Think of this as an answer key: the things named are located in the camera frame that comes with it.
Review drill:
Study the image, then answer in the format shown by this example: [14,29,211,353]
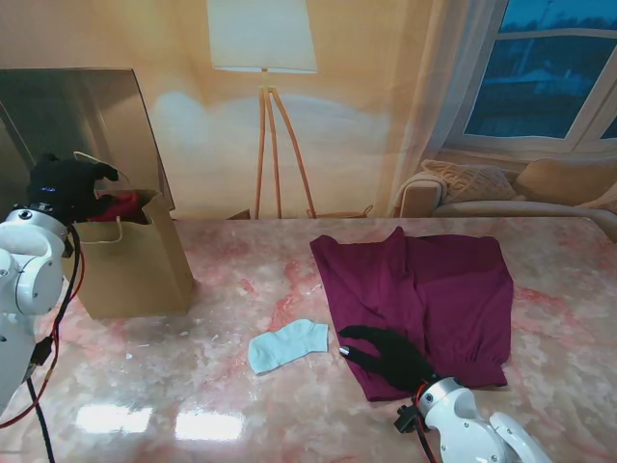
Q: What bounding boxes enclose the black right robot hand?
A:
[337,325,440,392]

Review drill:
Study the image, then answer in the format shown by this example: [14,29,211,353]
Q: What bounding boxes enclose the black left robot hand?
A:
[24,152,121,226]

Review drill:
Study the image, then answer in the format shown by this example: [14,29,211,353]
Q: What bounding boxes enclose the red sock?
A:
[89,190,150,226]

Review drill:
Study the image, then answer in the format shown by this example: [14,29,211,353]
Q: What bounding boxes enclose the purple shorts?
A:
[308,225,515,404]

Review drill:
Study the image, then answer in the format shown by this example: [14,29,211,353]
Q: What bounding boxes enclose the kraft paper bag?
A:
[71,150,197,319]

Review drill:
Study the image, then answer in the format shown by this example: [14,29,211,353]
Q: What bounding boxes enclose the dark mirror panel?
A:
[0,68,175,261]

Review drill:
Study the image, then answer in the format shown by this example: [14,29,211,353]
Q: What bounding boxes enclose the light blue sock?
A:
[247,318,331,375]

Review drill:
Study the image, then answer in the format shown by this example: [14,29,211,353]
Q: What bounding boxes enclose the beige sofa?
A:
[394,158,617,224]

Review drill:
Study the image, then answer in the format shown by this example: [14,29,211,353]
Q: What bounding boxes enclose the knitted cream cushion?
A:
[421,159,526,204]

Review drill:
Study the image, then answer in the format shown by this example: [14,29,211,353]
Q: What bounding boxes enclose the plain tan cushion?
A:
[513,158,617,206]

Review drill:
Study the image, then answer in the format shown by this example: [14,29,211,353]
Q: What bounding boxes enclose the tripod floor lamp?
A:
[206,0,319,221]

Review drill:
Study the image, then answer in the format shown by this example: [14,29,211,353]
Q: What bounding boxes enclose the sheer cream curtain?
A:
[385,0,507,218]

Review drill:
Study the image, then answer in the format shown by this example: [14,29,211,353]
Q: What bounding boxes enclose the white framed window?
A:
[443,0,617,155]

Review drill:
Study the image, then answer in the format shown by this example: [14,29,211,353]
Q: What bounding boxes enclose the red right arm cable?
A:
[413,383,430,435]

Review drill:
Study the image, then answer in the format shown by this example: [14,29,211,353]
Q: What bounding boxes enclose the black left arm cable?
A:
[26,224,83,463]

